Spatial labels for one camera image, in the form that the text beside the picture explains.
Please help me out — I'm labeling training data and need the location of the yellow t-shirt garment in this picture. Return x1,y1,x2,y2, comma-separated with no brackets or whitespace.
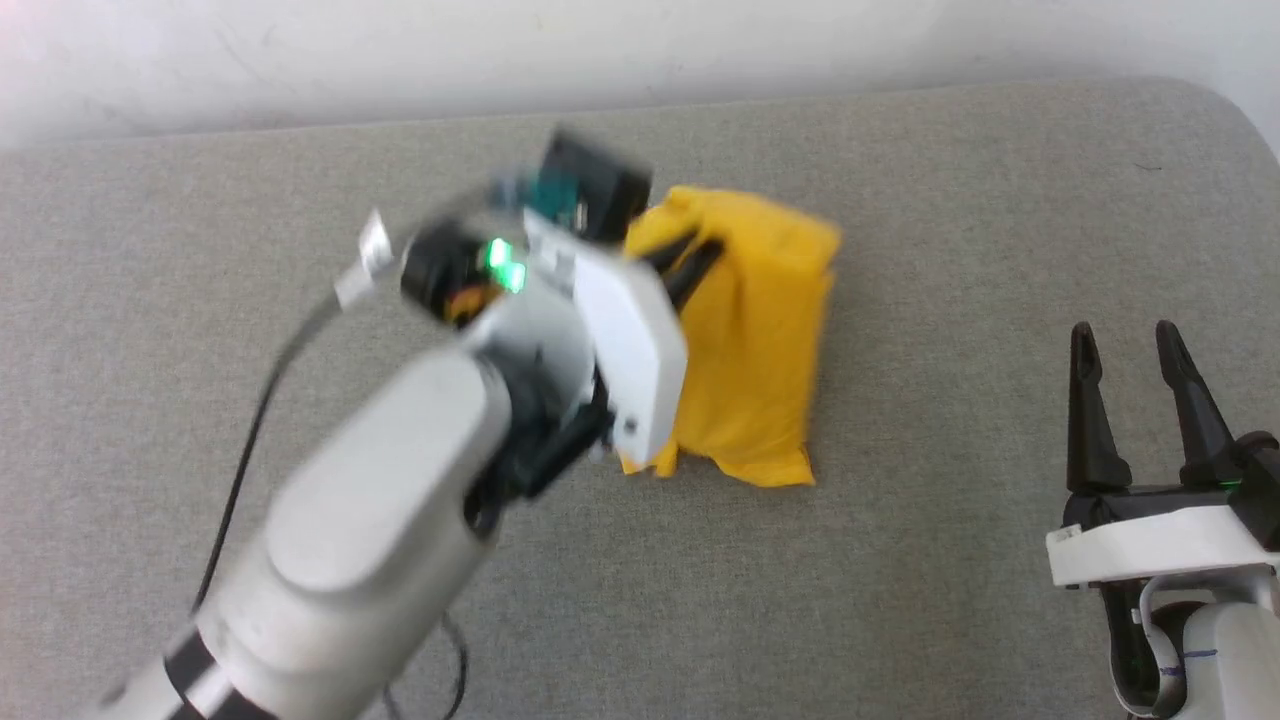
618,185,843,489

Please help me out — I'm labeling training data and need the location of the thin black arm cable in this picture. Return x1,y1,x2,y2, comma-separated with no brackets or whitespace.
190,290,346,616
385,610,471,720

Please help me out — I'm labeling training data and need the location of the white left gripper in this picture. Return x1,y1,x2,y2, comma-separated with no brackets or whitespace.
400,213,727,463

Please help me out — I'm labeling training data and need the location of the teal camera cable connector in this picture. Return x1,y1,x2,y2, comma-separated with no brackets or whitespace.
488,170,586,229

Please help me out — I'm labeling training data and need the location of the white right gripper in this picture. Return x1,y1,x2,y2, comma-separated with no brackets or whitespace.
1046,319,1280,590

